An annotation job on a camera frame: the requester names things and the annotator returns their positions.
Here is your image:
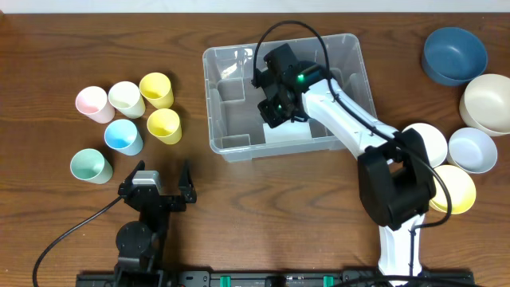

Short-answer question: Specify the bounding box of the far yellow plastic cup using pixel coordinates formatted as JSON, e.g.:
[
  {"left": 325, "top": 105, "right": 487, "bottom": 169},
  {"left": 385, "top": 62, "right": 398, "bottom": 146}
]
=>
[{"left": 139, "top": 73, "right": 174, "bottom": 109}]

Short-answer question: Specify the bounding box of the yellow plastic cup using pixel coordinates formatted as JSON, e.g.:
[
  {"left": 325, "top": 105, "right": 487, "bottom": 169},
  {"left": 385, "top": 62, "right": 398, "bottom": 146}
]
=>
[
  {"left": 147, "top": 108, "right": 182, "bottom": 144},
  {"left": 139, "top": 73, "right": 174, "bottom": 109}
]

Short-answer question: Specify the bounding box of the mint green plastic cup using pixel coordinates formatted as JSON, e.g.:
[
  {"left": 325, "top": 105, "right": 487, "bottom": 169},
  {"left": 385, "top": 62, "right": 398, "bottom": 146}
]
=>
[{"left": 70, "top": 148, "right": 113, "bottom": 184}]

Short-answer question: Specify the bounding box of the pink plastic cup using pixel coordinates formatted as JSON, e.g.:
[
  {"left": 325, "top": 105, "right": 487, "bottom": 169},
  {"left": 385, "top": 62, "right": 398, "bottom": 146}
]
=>
[{"left": 75, "top": 86, "right": 115, "bottom": 124}]

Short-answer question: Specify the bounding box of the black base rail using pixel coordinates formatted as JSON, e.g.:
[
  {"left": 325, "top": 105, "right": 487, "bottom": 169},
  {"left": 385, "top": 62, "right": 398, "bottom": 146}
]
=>
[{"left": 75, "top": 269, "right": 476, "bottom": 287}]

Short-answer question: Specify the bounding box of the light blue plastic cup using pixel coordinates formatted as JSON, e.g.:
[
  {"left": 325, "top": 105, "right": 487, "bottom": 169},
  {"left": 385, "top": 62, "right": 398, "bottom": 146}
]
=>
[{"left": 104, "top": 119, "right": 143, "bottom": 156}]

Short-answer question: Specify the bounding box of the clear plastic storage bin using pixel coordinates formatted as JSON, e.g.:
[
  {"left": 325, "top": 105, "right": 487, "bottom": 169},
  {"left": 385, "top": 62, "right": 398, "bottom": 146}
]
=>
[{"left": 202, "top": 33, "right": 376, "bottom": 162}]

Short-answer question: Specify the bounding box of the light grey small bowl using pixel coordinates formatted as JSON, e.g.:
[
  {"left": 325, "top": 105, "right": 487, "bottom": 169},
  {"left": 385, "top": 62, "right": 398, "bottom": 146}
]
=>
[{"left": 447, "top": 128, "right": 498, "bottom": 174}]

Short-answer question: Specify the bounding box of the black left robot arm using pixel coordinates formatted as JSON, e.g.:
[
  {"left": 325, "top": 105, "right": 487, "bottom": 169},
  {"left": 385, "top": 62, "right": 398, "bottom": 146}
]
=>
[{"left": 113, "top": 161, "right": 197, "bottom": 287}]

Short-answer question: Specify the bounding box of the large beige bowl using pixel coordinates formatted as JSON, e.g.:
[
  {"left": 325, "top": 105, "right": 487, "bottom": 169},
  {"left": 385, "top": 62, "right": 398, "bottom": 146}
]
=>
[{"left": 459, "top": 73, "right": 509, "bottom": 137}]

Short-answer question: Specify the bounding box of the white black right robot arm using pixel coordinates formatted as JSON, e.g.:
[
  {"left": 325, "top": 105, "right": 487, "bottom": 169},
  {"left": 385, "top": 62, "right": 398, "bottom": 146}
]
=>
[{"left": 252, "top": 44, "right": 436, "bottom": 285}]

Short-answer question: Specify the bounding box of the white small bowl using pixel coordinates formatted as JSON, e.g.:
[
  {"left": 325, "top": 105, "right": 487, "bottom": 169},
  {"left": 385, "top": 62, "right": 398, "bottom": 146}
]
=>
[{"left": 403, "top": 123, "right": 448, "bottom": 167}]

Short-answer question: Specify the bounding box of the yellow small bowl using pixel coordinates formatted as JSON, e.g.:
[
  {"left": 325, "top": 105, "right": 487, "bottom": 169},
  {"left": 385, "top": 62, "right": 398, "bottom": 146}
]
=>
[{"left": 430, "top": 165, "right": 477, "bottom": 214}]

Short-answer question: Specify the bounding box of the near yellow plastic cup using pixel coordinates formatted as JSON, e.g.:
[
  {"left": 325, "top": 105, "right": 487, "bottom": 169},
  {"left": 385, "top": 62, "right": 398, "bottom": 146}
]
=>
[{"left": 147, "top": 108, "right": 182, "bottom": 144}]

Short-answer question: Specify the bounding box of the cream white plastic cup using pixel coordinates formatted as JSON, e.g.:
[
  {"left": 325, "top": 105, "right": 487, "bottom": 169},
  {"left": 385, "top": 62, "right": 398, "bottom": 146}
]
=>
[{"left": 108, "top": 81, "right": 146, "bottom": 119}]

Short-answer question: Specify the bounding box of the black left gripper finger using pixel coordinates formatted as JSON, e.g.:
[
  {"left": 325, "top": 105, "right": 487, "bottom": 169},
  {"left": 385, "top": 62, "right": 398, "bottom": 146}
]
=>
[
  {"left": 178, "top": 160, "right": 197, "bottom": 203},
  {"left": 120, "top": 160, "right": 145, "bottom": 187}
]

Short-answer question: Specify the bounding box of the dark blue bowl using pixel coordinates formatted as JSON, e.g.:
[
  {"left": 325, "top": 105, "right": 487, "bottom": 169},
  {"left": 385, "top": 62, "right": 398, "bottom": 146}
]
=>
[{"left": 421, "top": 27, "right": 488, "bottom": 86}]

